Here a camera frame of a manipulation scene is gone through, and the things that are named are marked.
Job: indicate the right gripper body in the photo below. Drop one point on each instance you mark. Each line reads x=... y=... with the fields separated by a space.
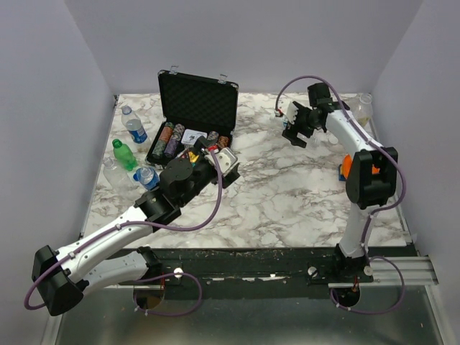
x=297 y=129

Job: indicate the black front rail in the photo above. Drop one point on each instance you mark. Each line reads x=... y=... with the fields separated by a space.
x=252 y=273

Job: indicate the blue crushed bottle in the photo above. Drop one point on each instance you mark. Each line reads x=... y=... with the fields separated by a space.
x=147 y=177

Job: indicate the black poker chip case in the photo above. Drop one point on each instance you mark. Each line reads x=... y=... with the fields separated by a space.
x=198 y=103

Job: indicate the blue label water bottle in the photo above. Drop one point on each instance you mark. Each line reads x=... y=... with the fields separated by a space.
x=133 y=125

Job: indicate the green soda bottle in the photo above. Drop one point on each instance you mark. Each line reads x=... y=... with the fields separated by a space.
x=124 y=155

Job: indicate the square clear juice bottle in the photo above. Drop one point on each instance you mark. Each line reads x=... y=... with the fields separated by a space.
x=361 y=107

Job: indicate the crushed clear bottle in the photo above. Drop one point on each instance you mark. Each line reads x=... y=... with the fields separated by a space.
x=117 y=177

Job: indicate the orange ring toy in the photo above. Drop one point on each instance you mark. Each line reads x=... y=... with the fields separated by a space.
x=346 y=165

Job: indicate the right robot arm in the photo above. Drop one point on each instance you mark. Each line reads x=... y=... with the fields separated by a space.
x=372 y=176

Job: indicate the yellow dealer chip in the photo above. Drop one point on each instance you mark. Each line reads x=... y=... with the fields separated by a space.
x=192 y=157

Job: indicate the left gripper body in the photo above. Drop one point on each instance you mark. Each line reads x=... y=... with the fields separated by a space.
x=208 y=158

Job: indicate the clear bottle green-blue label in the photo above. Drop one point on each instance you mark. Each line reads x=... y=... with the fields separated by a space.
x=276 y=128

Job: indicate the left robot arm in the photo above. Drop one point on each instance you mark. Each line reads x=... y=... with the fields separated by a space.
x=63 y=277

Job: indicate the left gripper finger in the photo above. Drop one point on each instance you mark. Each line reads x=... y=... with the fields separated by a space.
x=230 y=177
x=202 y=145

